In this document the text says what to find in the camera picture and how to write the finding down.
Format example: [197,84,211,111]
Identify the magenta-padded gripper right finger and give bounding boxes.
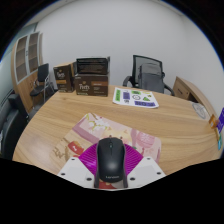
[123,143,167,189]

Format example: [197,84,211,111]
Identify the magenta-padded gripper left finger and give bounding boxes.
[57,143,100,189]

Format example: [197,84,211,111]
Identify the black computer mouse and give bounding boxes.
[95,136,127,183]

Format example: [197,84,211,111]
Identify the cartoon print mouse pad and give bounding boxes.
[50,112,163,190]

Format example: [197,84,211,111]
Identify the white printed paper sheet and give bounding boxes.
[112,87,160,110]

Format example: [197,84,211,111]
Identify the small blue box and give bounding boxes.
[217,134,223,151]

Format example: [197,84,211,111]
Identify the black leather sofa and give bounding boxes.
[0,93,31,160]

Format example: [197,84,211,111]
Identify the orange brown box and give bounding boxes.
[208,113,221,129]

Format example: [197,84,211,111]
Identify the wide brown cardboard box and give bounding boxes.
[73,73,110,98]

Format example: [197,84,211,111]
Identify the wooden side desk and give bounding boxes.
[172,75,218,116]

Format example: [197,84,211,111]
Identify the grey backpack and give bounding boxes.
[137,62,166,94]

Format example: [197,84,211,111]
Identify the tall brown cardboard box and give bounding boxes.
[53,62,76,94]

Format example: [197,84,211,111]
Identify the wooden shelf cabinet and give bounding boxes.
[10,31,44,114]

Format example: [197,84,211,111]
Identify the small black chair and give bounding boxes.
[29,63,56,106]

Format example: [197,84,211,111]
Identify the black cardboard box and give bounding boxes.
[75,56,111,76]

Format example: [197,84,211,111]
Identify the black mesh office chair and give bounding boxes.
[122,54,176,97]

